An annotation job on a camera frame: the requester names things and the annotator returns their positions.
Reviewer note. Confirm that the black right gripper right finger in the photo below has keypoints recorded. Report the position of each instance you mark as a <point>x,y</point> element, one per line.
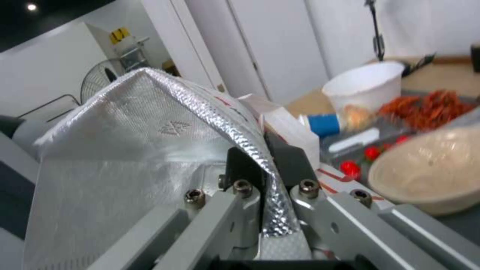
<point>292,163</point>

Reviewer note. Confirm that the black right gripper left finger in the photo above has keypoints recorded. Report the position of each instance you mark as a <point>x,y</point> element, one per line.
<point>243,166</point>

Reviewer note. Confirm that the silver foil delivery bag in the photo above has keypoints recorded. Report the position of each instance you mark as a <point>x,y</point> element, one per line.
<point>123,157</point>

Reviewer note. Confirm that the white paper carton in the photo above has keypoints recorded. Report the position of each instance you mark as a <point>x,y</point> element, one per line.
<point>285,123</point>

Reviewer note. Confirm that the blue paper cup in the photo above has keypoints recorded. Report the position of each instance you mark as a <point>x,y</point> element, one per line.
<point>324,123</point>

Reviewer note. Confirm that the small red tomato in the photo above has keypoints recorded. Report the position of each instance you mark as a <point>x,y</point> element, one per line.
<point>350,168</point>
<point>372,153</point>

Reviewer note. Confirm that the white plastic knife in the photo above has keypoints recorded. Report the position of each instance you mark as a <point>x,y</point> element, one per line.
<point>356,139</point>

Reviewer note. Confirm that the white double door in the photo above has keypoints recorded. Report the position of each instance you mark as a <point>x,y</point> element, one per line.
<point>232,42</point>

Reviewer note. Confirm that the dark grey tray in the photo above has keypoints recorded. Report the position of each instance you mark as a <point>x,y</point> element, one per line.
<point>416,132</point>

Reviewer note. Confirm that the beige ceramic bowl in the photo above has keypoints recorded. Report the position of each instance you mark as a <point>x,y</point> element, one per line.
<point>427,171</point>

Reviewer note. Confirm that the dried red chillies bunch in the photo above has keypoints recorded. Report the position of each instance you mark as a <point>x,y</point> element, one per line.
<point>435,108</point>

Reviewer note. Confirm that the black tripod stand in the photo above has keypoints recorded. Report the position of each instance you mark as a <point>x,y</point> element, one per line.
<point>377,33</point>

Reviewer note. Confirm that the black standing fan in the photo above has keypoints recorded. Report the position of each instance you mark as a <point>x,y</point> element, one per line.
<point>95,84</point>

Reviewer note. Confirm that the white cabinet with yellow label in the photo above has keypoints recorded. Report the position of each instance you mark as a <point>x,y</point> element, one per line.
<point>120,47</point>

